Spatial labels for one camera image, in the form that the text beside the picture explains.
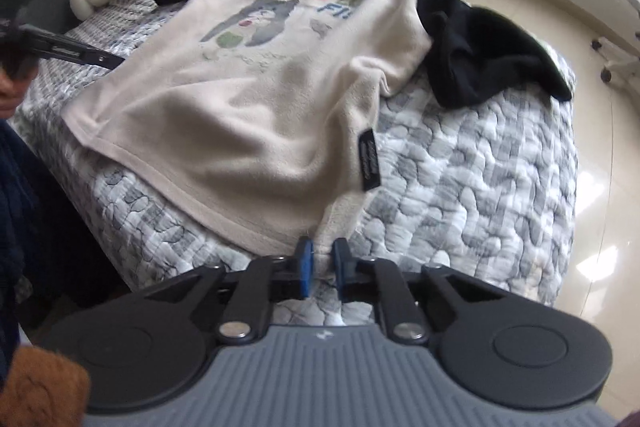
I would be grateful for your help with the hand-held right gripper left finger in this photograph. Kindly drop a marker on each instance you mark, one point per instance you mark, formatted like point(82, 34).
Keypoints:
point(306, 267)

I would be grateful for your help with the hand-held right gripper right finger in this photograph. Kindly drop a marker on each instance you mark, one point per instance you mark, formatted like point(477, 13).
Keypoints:
point(341, 267)

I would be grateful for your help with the person's left hand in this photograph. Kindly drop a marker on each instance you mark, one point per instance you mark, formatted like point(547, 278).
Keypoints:
point(12, 94)

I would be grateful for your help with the white grey office chair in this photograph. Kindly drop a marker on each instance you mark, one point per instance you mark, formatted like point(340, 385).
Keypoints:
point(622, 57)

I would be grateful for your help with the beige black-sleeved cat sweatshirt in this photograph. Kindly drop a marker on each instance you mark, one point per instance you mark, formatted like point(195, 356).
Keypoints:
point(250, 107)

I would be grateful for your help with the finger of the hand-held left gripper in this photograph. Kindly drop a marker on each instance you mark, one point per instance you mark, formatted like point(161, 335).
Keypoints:
point(70, 51)

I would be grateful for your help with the grey checked quilt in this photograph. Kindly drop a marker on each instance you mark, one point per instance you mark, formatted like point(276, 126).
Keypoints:
point(475, 182)

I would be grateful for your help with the brown fuzzy sleeve cuff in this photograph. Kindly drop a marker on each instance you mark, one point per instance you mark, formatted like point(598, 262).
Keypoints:
point(40, 387)

